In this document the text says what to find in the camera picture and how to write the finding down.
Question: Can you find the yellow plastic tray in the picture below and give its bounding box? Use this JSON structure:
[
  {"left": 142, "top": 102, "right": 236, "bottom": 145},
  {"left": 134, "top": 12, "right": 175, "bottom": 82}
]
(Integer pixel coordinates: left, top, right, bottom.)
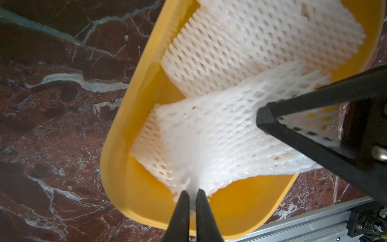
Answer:
[{"left": 99, "top": 0, "right": 386, "bottom": 240}]

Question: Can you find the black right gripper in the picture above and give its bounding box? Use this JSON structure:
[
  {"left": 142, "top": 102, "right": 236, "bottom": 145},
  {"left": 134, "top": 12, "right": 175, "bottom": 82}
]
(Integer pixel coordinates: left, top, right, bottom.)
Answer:
[{"left": 256, "top": 66, "right": 387, "bottom": 206}]

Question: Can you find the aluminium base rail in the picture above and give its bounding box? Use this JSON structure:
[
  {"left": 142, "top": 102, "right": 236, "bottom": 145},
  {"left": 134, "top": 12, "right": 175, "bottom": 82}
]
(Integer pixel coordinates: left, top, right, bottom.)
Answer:
[{"left": 239, "top": 197, "right": 387, "bottom": 242}]

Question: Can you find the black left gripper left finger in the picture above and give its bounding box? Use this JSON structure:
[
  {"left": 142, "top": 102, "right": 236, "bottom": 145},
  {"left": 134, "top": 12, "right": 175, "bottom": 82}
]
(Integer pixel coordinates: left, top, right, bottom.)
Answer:
[{"left": 162, "top": 191, "right": 190, "bottom": 242}]

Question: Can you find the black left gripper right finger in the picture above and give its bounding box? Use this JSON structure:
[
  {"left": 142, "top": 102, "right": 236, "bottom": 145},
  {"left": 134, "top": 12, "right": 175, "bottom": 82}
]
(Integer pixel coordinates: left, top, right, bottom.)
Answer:
[{"left": 196, "top": 189, "right": 224, "bottom": 242}]

